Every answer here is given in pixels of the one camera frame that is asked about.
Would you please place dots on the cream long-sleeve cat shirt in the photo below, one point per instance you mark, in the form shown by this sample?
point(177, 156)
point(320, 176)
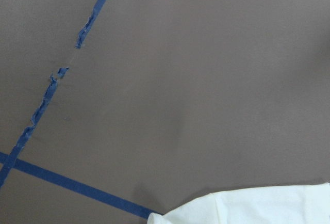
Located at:
point(274, 204)

